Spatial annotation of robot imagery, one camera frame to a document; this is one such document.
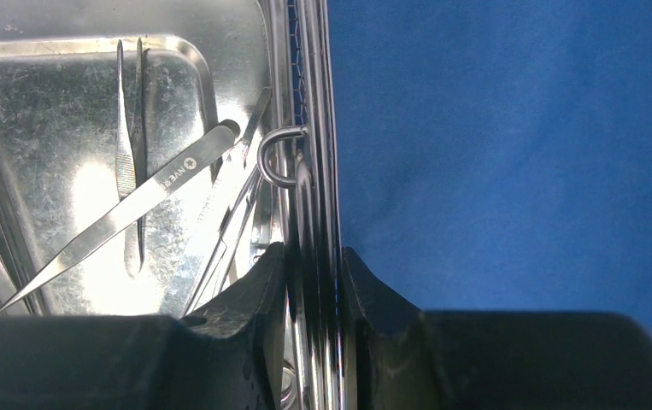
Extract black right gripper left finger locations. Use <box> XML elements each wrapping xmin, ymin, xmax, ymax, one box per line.
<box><xmin>0</xmin><ymin>243</ymin><xmax>287</xmax><ymax>409</ymax></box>

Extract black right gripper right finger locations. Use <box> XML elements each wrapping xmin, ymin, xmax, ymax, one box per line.
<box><xmin>342</xmin><ymin>248</ymin><xmax>652</xmax><ymax>409</ymax></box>

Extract wire mesh steel tray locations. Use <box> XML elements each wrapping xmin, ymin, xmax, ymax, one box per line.
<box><xmin>258</xmin><ymin>1</ymin><xmax>347</xmax><ymax>409</ymax></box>

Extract blue surgical wrap cloth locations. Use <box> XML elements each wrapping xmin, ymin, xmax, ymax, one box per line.
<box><xmin>328</xmin><ymin>1</ymin><xmax>652</xmax><ymax>336</ymax></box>

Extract pointed steel tweezers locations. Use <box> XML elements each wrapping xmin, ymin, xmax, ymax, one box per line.
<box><xmin>0</xmin><ymin>120</ymin><xmax>240</xmax><ymax>313</ymax></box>

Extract steel forceps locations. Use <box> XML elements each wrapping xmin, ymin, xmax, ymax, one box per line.
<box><xmin>115</xmin><ymin>39</ymin><xmax>147</xmax><ymax>278</ymax></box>

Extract small steel instrument pan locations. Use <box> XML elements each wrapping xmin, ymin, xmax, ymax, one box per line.
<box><xmin>0</xmin><ymin>1</ymin><xmax>292</xmax><ymax>315</ymax></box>

